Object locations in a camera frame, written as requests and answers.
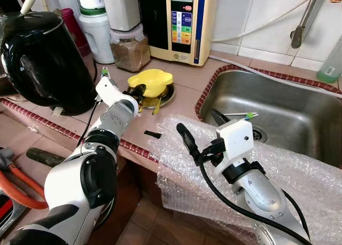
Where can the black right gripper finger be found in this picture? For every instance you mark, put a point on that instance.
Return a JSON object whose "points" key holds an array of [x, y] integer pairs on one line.
{"points": [[220, 118], [188, 141]]}

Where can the yellow plastic bowl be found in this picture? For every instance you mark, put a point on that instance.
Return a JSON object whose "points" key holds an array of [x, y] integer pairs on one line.
{"points": [[155, 79]]}

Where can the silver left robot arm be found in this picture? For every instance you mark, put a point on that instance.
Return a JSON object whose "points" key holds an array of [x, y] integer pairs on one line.
{"points": [[80, 175]]}

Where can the white stick green tip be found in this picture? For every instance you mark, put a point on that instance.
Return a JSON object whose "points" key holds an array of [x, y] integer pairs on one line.
{"points": [[238, 115]]}

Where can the white stick blue tip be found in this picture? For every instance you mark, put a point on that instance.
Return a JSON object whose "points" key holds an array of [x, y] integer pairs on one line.
{"points": [[243, 118]]}

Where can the small steel bowl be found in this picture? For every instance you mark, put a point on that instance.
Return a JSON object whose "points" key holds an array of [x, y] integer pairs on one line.
{"points": [[166, 98]]}

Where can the small black piece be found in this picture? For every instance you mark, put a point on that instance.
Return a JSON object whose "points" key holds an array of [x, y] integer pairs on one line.
{"points": [[153, 134]]}

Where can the green top training chopsticks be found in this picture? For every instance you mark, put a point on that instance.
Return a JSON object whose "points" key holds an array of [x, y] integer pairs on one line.
{"points": [[105, 72]]}

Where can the jar of brown powder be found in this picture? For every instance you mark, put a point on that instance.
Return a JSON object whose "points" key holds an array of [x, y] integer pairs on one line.
{"points": [[131, 53]]}

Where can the cream water ioniser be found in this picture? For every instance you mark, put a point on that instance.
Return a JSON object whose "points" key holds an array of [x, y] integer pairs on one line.
{"points": [[160, 26]]}

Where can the steel sink basin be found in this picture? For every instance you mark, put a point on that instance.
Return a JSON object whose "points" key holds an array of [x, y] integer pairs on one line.
{"points": [[299, 122]]}

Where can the maroon plastic cup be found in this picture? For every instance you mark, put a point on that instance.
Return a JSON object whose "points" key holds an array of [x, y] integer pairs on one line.
{"points": [[72, 29]]}

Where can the clear bubble wrap sheet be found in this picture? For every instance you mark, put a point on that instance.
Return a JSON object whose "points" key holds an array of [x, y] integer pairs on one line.
{"points": [[299, 186]]}

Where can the black electric kettle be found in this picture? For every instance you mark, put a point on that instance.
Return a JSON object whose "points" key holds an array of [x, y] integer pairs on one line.
{"points": [[43, 63]]}

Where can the thin white tube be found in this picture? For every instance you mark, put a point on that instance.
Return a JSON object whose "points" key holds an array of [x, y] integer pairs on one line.
{"points": [[256, 26]]}

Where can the green liquid soap bottle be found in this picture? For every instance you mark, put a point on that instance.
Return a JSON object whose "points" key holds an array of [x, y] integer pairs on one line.
{"points": [[330, 63]]}

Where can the grey gas regulator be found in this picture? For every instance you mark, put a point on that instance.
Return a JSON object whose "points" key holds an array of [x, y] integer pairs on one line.
{"points": [[6, 157]]}

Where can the black red gas stove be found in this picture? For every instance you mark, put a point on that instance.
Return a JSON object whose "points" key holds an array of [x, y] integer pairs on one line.
{"points": [[10, 218]]}

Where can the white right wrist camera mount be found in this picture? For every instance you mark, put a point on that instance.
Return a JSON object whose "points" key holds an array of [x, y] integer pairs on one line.
{"points": [[235, 138]]}

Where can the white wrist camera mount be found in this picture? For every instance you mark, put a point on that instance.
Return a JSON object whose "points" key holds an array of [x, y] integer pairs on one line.
{"points": [[235, 138], [109, 90]]}

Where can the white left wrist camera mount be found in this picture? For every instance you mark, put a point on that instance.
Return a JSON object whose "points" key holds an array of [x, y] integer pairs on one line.
{"points": [[109, 90]]}

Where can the steel wall tap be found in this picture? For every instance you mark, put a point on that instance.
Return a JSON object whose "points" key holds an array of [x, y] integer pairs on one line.
{"points": [[302, 26]]}

